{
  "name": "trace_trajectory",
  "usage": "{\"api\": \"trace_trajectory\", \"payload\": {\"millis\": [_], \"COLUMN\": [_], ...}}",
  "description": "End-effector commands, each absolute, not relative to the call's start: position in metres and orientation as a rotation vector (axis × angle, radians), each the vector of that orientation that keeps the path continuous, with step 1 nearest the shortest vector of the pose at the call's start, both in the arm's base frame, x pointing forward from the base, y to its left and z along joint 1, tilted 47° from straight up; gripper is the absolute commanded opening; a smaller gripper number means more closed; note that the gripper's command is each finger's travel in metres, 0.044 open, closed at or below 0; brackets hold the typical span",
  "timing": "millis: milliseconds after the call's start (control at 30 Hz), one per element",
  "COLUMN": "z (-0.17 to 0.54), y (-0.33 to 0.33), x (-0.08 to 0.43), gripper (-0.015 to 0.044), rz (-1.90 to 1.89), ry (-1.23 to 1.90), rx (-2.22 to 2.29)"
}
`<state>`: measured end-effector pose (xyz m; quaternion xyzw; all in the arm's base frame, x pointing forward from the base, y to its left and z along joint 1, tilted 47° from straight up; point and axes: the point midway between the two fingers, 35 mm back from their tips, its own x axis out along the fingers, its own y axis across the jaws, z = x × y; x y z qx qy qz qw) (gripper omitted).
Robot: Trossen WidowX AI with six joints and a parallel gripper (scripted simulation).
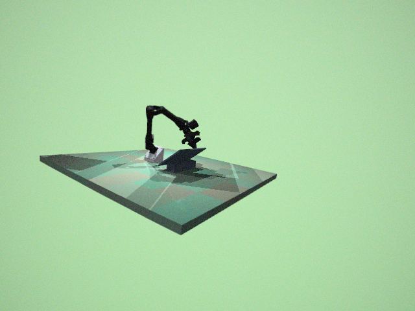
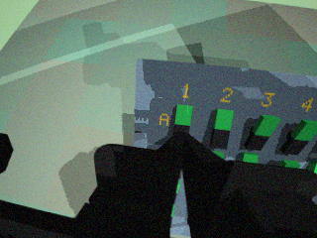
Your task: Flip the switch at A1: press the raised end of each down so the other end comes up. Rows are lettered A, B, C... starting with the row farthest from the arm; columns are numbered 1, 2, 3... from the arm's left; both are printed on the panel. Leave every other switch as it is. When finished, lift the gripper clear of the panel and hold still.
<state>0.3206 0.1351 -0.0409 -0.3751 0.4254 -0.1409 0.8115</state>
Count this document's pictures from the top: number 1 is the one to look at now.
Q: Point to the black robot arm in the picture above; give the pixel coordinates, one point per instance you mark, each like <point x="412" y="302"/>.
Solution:
<point x="177" y="120"/>

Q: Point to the grey switch panel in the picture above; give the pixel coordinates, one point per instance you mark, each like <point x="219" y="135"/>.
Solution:
<point x="181" y="160"/>

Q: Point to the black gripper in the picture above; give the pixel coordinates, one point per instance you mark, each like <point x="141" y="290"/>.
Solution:
<point x="191" y="141"/>

